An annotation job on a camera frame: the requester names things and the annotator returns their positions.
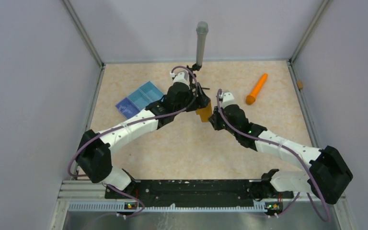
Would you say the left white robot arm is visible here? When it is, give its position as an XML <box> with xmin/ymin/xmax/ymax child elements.
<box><xmin>74</xmin><ymin>66</ymin><xmax>212</xmax><ymax>198</ymax></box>

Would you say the small wooden block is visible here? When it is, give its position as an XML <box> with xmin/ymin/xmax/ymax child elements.
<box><xmin>296</xmin><ymin>81</ymin><xmax>304</xmax><ymax>90</ymax></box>

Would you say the blue compartment organizer box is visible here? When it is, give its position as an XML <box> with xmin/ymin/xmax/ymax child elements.
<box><xmin>115</xmin><ymin>81</ymin><xmax>164</xmax><ymax>119</ymax></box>

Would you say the grey microphone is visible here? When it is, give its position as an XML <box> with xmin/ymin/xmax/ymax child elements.
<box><xmin>195</xmin><ymin>21</ymin><xmax>208</xmax><ymax>66</ymax></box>

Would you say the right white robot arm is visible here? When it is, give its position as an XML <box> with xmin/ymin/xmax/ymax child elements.
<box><xmin>209</xmin><ymin>89</ymin><xmax>353</xmax><ymax>205</ymax></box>

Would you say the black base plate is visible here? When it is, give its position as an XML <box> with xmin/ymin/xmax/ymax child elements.
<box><xmin>104</xmin><ymin>179</ymin><xmax>294</xmax><ymax>210</ymax></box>

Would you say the black tripod stand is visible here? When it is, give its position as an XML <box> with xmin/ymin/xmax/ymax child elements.
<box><xmin>186</xmin><ymin>63</ymin><xmax>202</xmax><ymax>87</ymax></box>

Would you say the orange marker pen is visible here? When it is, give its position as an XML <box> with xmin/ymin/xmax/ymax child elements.
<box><xmin>245</xmin><ymin>73</ymin><xmax>268</xmax><ymax>105</ymax></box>

